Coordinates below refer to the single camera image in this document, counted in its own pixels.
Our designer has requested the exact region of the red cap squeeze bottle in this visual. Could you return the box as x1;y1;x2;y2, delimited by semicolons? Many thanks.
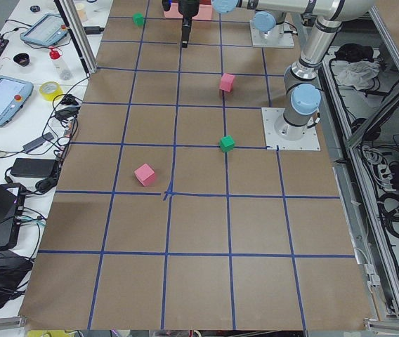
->
49;47;72;81

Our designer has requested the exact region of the upper teach pendant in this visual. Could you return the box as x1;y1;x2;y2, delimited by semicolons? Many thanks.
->
20;13;68;48

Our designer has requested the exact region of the black power adapter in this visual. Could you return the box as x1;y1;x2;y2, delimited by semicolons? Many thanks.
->
11;158;57;178

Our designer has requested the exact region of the green cube table edge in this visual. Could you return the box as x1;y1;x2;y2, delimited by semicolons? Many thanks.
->
132;13;145;27

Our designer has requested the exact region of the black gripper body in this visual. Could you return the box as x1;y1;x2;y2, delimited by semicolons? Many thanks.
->
178;0;200;26

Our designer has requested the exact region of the lower teach pendant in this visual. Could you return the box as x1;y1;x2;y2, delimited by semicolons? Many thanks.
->
0;76;34;126

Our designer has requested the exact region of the pink plastic bin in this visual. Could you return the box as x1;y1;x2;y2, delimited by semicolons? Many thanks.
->
163;0;213;20

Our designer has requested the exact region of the pink cube far side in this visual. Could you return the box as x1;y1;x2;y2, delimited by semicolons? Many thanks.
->
134;163;157;187

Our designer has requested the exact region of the teach pendant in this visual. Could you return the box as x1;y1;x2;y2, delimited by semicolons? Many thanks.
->
20;13;68;48
0;76;34;126

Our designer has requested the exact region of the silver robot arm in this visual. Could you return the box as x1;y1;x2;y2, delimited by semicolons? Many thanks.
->
211;0;374;141

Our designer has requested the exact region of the aluminium frame post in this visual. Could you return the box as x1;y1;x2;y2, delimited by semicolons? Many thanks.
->
53;0;98;75

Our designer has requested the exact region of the green cube near arm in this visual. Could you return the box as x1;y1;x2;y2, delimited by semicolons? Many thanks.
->
219;135;235;153

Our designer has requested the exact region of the pink cube centre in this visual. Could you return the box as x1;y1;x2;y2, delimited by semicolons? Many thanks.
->
219;73;236;93

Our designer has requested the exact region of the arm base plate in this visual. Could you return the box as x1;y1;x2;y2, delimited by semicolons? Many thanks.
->
249;20;294;48
261;107;320;151

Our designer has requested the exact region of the yellow tape roll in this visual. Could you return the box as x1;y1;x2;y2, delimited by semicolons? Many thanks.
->
39;81;63;101

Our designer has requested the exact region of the crumpled white cloth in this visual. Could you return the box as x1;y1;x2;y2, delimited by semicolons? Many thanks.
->
336;60;380;90

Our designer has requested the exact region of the pink cube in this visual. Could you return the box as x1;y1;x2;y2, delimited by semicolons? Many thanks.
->
219;73;236;93
134;163;157;187

